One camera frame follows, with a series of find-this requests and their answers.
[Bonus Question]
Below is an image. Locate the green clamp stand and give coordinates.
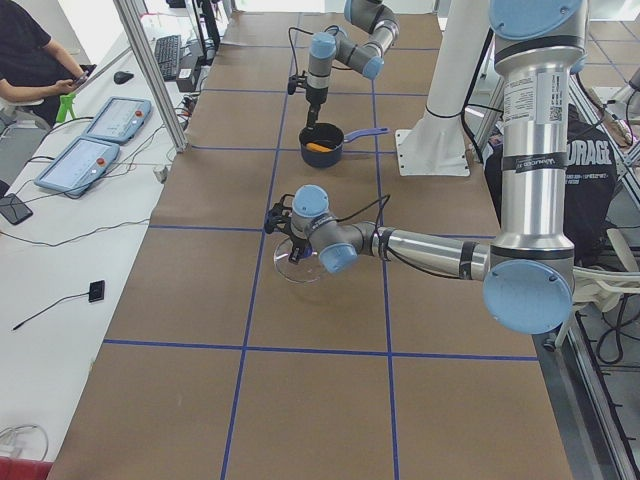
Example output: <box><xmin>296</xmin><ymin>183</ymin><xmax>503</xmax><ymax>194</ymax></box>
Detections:
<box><xmin>56</xmin><ymin>93</ymin><xmax>76</xmax><ymax>123</ymax></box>

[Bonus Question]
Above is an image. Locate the black keyboard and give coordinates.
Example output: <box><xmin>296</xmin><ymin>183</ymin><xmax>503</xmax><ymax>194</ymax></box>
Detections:
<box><xmin>154</xmin><ymin>35</ymin><xmax>182</xmax><ymax>81</ymax></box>

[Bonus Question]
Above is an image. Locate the glass lid with blue knob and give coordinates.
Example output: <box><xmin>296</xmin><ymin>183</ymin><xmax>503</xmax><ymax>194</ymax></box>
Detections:
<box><xmin>273</xmin><ymin>239</ymin><xmax>325</xmax><ymax>284</ymax></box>

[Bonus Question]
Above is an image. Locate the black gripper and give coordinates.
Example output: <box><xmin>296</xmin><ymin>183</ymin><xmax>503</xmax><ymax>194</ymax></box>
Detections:
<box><xmin>286</xmin><ymin>222</ymin><xmax>308</xmax><ymax>263</ymax></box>
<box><xmin>306</xmin><ymin>85</ymin><xmax>326</xmax><ymax>129</ymax></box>

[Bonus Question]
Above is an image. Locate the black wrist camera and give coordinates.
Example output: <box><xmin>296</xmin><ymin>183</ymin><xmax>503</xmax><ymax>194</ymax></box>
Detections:
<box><xmin>263</xmin><ymin>194</ymin><xmax>293</xmax><ymax>236</ymax></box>
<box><xmin>287</xmin><ymin>71</ymin><xmax>307</xmax><ymax>95</ymax></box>

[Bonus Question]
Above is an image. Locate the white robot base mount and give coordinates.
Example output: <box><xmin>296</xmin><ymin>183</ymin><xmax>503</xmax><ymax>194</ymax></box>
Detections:
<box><xmin>396</xmin><ymin>0</ymin><xmax>490</xmax><ymax>176</ymax></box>

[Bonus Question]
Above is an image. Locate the yellow corn cob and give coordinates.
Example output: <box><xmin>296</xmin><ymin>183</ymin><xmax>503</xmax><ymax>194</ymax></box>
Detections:
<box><xmin>305</xmin><ymin>142</ymin><xmax>332</xmax><ymax>153</ymax></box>

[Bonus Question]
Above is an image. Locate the small black sensor pad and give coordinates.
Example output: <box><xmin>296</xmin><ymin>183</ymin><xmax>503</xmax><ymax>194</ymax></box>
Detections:
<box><xmin>88</xmin><ymin>280</ymin><xmax>106</xmax><ymax>303</ymax></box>

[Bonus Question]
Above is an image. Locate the teach pendant tablet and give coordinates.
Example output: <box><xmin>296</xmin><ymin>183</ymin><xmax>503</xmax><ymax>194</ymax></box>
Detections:
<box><xmin>84</xmin><ymin>96</ymin><xmax>152</xmax><ymax>145</ymax></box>
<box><xmin>34</xmin><ymin>136</ymin><xmax>120</xmax><ymax>198</ymax></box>

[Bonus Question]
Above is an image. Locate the far teach pendant tablet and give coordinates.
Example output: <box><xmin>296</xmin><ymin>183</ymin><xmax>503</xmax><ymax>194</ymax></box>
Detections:
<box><xmin>84</xmin><ymin>96</ymin><xmax>152</xmax><ymax>145</ymax></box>

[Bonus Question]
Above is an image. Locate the white chair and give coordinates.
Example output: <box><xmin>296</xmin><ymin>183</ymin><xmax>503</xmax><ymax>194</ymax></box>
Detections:
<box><xmin>543</xmin><ymin>228</ymin><xmax>639</xmax><ymax>352</ymax></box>

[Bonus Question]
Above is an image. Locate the white power adapter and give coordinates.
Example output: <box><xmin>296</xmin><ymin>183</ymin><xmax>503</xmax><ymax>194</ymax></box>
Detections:
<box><xmin>153</xmin><ymin>165</ymin><xmax>168</xmax><ymax>184</ymax></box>

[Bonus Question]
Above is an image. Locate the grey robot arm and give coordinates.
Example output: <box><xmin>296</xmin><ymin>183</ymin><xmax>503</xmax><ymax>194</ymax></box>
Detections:
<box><xmin>304</xmin><ymin>0</ymin><xmax>399</xmax><ymax>130</ymax></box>
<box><xmin>274</xmin><ymin>1</ymin><xmax>588</xmax><ymax>334</ymax></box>

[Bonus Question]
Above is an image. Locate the black smartphone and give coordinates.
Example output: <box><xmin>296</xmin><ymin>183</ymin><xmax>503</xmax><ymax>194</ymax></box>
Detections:
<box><xmin>0</xmin><ymin>193</ymin><xmax>33</xmax><ymax>225</ymax></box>

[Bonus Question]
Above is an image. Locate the person in courage jacket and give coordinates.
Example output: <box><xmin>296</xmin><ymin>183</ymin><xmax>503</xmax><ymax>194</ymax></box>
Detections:
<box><xmin>483</xmin><ymin>102</ymin><xmax>619</xmax><ymax>269</ymax></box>

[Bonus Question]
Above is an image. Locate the person in black shirt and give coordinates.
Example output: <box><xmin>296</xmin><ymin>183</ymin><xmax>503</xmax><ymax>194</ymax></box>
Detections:
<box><xmin>1</xmin><ymin>1</ymin><xmax>96</xmax><ymax>126</ymax></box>

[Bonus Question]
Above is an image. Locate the aluminium frame post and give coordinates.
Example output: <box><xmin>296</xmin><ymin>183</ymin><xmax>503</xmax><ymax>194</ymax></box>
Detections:
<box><xmin>113</xmin><ymin>0</ymin><xmax>187</xmax><ymax>153</ymax></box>

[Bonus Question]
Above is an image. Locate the near teach pendant tablet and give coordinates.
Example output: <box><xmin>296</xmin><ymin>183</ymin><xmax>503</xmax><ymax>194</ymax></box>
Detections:
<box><xmin>34</xmin><ymin>136</ymin><xmax>120</xmax><ymax>198</ymax></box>

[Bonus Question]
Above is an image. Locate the black computer mouse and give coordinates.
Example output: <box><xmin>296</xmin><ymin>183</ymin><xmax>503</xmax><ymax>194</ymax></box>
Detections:
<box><xmin>113</xmin><ymin>71</ymin><xmax>134</xmax><ymax>85</ymax></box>

